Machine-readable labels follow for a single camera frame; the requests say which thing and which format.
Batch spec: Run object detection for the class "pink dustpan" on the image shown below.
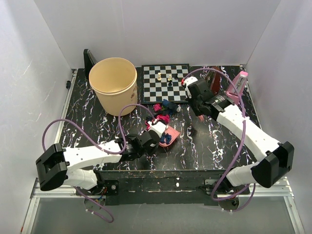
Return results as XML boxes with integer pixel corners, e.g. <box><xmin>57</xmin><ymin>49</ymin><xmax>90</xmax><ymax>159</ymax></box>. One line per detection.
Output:
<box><xmin>159</xmin><ymin>125</ymin><xmax>180</xmax><ymax>148</ymax></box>

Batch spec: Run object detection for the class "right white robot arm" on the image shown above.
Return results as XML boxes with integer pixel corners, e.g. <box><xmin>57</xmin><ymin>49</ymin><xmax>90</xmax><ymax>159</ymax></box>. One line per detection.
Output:
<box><xmin>183</xmin><ymin>77</ymin><xmax>294</xmax><ymax>194</ymax></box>

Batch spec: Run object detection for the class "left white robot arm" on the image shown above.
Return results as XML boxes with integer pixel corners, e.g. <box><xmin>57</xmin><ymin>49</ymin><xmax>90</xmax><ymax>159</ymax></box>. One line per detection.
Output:
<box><xmin>36</xmin><ymin>130</ymin><xmax>160</xmax><ymax>195</ymax></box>

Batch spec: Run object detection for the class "brown metronome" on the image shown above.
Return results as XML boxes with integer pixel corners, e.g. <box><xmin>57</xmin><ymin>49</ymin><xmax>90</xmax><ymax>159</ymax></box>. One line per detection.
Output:
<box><xmin>205</xmin><ymin>70</ymin><xmax>221</xmax><ymax>96</ymax></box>

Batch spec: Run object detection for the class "blue scrap near brush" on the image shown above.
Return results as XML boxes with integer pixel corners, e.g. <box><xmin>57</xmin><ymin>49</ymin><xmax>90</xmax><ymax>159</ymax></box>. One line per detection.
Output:
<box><xmin>160</xmin><ymin>133</ymin><xmax>172</xmax><ymax>145</ymax></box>

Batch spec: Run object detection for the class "black paper scrap centre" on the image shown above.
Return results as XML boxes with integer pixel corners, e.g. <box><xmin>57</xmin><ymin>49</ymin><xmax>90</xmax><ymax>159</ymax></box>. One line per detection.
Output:
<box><xmin>162</xmin><ymin>102</ymin><xmax>178</xmax><ymax>115</ymax></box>

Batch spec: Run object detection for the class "blue paper scrap upper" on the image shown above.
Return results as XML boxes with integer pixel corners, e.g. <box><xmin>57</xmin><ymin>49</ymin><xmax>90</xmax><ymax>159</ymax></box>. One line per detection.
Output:
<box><xmin>162</xmin><ymin>99</ymin><xmax>171</xmax><ymax>109</ymax></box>

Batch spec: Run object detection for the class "magenta paper scrap right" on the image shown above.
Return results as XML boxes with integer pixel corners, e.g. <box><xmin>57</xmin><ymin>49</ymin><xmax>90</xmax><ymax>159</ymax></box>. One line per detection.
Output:
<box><xmin>156</xmin><ymin>115</ymin><xmax>170</xmax><ymax>124</ymax></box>

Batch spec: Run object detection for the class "magenta paper scrap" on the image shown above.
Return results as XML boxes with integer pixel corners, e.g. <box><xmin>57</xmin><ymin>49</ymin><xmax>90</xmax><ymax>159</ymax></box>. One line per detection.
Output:
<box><xmin>153</xmin><ymin>103</ymin><xmax>162</xmax><ymax>112</ymax></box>
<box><xmin>156</xmin><ymin>115</ymin><xmax>170</xmax><ymax>124</ymax></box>

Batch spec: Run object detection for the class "magenta paper scrap left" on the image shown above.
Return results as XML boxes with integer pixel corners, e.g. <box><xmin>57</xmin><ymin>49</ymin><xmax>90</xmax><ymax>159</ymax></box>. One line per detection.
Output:
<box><xmin>153</xmin><ymin>103</ymin><xmax>162</xmax><ymax>112</ymax></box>

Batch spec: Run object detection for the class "pink metronome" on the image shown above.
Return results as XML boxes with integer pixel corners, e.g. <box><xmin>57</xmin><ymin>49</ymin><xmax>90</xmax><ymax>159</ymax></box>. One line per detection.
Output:
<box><xmin>224</xmin><ymin>71</ymin><xmax>249</xmax><ymax>106</ymax></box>

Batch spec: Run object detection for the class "black white chessboard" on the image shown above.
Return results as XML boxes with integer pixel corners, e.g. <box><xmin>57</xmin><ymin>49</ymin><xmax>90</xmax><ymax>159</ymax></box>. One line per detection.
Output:
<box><xmin>140</xmin><ymin>63</ymin><xmax>190</xmax><ymax>104</ymax></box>

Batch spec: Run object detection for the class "beige plastic bucket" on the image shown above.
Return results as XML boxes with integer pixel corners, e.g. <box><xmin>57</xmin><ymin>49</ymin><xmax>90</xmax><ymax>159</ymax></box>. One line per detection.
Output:
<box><xmin>89</xmin><ymin>58</ymin><xmax>138</xmax><ymax>116</ymax></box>

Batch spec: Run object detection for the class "black triangular stand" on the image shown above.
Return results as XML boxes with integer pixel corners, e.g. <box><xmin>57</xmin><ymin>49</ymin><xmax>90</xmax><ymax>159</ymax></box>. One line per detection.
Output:
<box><xmin>83</xmin><ymin>49</ymin><xmax>97</xmax><ymax>78</ymax></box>

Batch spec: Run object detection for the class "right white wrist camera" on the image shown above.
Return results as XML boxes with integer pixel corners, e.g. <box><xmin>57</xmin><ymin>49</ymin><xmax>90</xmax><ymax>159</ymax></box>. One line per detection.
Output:
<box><xmin>181</xmin><ymin>76</ymin><xmax>198</xmax><ymax>91</ymax></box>

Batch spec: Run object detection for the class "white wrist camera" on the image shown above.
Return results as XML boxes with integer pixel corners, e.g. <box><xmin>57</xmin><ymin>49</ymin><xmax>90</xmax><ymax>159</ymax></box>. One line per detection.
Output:
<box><xmin>147</xmin><ymin>120</ymin><xmax>168</xmax><ymax>137</ymax></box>
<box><xmin>181</xmin><ymin>76</ymin><xmax>198</xmax><ymax>91</ymax></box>

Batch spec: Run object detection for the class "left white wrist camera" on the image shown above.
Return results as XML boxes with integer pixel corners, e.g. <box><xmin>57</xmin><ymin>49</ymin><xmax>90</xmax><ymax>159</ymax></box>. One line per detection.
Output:
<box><xmin>147</xmin><ymin>120</ymin><xmax>168</xmax><ymax>137</ymax></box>

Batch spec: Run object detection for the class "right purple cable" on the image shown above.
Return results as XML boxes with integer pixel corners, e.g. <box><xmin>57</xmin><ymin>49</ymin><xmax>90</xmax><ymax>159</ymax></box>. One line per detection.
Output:
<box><xmin>181</xmin><ymin>67</ymin><xmax>256</xmax><ymax>212</ymax></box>

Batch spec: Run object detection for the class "aluminium frame rail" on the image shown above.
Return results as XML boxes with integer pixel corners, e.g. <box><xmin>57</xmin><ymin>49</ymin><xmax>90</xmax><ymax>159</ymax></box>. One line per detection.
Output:
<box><xmin>20</xmin><ymin>178</ymin><xmax>81</xmax><ymax>234</ymax></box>

